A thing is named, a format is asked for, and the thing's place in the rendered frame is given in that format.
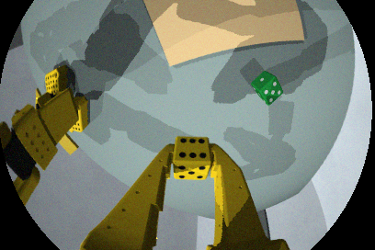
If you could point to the green die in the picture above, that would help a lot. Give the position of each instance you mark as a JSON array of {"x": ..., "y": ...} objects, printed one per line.
[{"x": 267, "y": 87}]

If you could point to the yellow die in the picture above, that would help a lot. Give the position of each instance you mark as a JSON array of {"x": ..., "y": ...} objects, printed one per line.
[{"x": 192, "y": 157}]

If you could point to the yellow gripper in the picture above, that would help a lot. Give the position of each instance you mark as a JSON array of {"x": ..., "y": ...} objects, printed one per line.
[{"x": 133, "y": 222}]

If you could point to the beige mat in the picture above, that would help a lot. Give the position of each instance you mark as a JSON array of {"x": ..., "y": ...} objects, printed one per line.
[{"x": 188, "y": 29}]

